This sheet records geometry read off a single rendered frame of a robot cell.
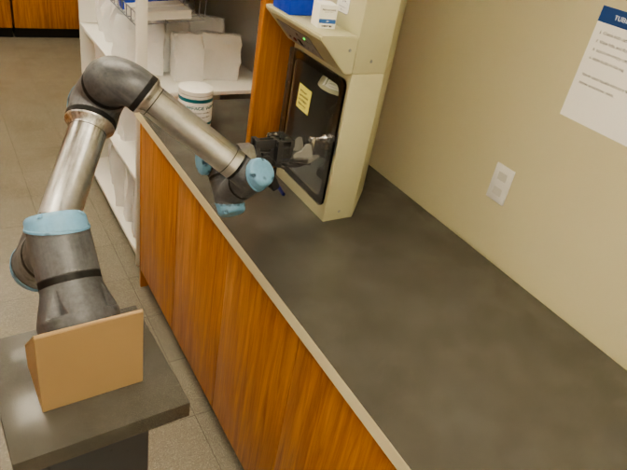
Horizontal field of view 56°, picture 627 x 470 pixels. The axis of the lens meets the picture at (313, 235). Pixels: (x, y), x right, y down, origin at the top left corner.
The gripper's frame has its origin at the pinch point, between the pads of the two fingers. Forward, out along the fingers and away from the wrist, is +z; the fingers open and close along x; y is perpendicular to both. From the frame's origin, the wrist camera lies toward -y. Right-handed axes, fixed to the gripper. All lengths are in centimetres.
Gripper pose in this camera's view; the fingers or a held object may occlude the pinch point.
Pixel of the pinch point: (312, 156)
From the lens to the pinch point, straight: 174.2
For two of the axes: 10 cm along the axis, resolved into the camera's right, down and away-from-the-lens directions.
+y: 1.4, -8.5, -5.0
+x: -5.1, -5.0, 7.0
